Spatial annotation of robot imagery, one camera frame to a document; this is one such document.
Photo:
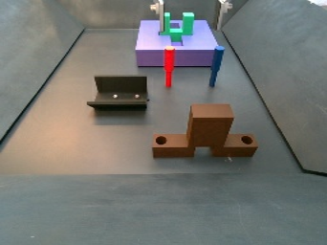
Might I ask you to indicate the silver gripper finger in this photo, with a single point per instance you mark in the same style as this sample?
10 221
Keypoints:
158 8
225 8

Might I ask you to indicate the brown T-shaped block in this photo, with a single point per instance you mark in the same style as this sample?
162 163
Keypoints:
209 131

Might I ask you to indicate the purple board with slot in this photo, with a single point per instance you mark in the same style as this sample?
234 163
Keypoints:
194 52

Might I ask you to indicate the green U-shaped block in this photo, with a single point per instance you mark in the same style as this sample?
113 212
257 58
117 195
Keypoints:
186 29

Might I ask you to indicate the blue peg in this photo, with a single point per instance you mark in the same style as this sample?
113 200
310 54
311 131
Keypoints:
217 65

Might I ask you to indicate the red peg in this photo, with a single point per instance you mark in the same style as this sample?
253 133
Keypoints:
169 64

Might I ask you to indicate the black angle bracket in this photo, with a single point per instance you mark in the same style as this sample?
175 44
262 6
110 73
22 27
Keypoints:
121 92

